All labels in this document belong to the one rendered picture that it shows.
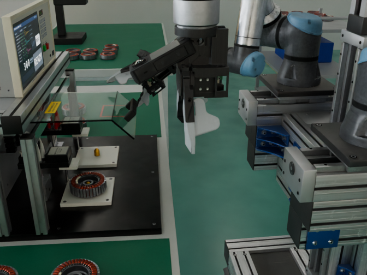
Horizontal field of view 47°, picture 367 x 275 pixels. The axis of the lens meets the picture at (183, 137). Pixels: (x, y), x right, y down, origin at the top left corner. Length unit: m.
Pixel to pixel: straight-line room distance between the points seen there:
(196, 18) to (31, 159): 0.60
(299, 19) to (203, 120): 0.84
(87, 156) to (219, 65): 0.94
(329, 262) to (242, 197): 1.28
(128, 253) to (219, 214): 1.52
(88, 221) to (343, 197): 0.68
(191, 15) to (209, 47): 0.07
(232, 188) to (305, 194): 1.82
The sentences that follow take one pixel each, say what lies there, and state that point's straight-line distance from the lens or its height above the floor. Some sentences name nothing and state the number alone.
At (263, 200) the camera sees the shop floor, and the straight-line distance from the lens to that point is 2.78.
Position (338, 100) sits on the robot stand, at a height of 1.04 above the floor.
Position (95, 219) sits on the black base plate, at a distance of 1.24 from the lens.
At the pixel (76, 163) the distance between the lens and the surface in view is 1.31.
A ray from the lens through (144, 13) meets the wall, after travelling 6.54.
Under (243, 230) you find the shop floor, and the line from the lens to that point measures 2.49.
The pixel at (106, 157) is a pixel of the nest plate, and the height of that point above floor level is 0.78.
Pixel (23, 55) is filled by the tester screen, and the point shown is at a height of 1.21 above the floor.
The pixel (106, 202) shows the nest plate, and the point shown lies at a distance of 1.29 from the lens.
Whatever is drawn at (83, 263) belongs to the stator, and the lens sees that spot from 1.08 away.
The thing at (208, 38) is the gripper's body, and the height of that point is 1.33.
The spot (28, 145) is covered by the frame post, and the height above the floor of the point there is 1.03.
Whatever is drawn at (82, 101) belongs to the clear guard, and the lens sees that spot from 1.26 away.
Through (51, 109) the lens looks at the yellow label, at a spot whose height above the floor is 1.07.
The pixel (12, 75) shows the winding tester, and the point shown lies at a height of 1.18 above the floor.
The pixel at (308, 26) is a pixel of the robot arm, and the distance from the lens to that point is 1.48.
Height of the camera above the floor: 1.47
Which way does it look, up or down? 24 degrees down
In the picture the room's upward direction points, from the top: straight up
